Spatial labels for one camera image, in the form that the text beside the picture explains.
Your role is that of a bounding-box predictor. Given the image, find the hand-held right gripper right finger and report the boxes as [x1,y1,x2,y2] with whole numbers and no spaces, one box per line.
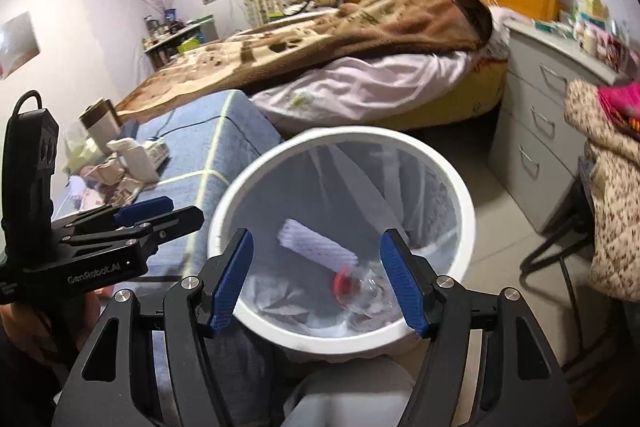
[379,229,576,427]

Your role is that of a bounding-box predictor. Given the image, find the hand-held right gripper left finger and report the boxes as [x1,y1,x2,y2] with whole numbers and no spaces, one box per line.
[52,228,254,427]

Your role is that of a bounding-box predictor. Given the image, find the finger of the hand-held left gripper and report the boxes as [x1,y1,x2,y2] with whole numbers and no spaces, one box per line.
[54,206,206,258]
[75,196,175,230]

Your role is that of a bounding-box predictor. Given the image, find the patterned paper cup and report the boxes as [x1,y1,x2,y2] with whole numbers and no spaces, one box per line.
[142,136,169,168]

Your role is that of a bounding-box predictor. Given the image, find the white round trash bin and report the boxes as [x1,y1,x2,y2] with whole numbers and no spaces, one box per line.
[206,126,476,355]

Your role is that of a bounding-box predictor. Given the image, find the person's left hand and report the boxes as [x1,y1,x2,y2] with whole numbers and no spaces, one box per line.
[0,292,101,355]

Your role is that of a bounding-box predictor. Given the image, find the clear bottle with red cap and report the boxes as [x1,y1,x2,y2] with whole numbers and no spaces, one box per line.
[334,264,397,314]

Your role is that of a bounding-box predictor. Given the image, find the crumpled paper scraps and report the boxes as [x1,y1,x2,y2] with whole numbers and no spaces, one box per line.
[67,157,147,210]

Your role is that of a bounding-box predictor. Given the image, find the purple and white carton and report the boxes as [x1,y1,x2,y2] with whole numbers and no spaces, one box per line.
[107,137,162,184]

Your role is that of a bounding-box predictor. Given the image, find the blue checked tablecloth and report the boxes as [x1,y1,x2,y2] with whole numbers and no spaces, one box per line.
[47,90,287,280]

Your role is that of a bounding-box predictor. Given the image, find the white paper packet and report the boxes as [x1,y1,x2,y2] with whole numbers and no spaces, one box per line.
[276,218,358,270]

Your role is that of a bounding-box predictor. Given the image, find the brown and white tumbler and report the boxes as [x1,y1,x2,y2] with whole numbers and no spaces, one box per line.
[78,98,122,153]

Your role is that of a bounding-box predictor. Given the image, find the translucent bin liner bag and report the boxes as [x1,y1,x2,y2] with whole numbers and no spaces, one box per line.
[220,140,463,353]

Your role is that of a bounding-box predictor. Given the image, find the cluttered side desk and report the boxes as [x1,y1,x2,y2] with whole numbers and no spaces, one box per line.
[141,14,221,69]

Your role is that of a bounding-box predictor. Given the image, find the pink quilt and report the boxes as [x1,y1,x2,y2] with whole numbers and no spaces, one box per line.
[251,50,501,134]

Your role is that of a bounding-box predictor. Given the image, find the grey drawer cabinet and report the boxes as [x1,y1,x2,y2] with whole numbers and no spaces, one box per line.
[486,16,632,235]

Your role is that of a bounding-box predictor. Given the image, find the brown printed blanket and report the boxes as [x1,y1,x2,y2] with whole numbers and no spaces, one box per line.
[114,0,495,124]

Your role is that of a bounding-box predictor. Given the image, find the pink cloth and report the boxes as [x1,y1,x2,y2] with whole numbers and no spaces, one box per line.
[596,82,640,130]

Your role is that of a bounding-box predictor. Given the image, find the clutter of toiletry bottles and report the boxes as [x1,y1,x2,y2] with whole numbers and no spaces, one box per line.
[532,0,632,70]

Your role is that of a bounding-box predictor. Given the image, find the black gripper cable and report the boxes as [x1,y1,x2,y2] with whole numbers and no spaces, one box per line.
[11,90,45,117]

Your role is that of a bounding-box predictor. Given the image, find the black metal chair frame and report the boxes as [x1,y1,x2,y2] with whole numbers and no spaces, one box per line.
[519,180,606,358]

